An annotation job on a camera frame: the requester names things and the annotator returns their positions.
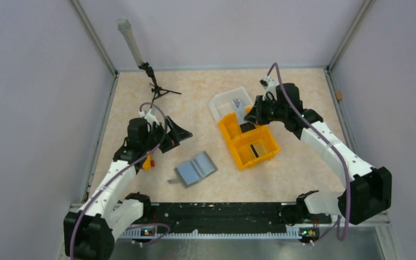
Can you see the yellow plastic bin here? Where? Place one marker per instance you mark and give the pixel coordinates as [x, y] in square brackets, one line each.
[238, 143]

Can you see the grey leather card holder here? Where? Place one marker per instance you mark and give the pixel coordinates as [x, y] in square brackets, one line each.
[194, 171]

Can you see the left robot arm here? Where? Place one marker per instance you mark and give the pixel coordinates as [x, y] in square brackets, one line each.
[92, 231]

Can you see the yellow toy brick car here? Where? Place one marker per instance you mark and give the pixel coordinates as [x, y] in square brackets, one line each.
[148, 163]

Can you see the black card in yellow bin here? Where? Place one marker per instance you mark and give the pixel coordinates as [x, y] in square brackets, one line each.
[245, 127]

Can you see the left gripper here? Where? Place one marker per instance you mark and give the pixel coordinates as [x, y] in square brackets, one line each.
[177, 135]

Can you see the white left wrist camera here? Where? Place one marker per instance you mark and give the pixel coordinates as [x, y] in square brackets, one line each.
[149, 117]

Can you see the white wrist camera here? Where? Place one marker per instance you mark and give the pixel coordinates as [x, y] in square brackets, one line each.
[149, 117]
[269, 86]

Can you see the white plastic bin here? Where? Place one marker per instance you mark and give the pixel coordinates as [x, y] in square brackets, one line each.
[220, 105]

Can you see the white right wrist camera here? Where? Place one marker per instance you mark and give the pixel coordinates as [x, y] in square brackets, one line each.
[269, 86]

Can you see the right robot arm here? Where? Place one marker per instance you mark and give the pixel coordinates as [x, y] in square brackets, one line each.
[368, 189]

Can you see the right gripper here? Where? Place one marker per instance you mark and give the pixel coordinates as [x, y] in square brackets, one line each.
[255, 115]

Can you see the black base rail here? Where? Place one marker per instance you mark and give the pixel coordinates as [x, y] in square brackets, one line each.
[228, 218]

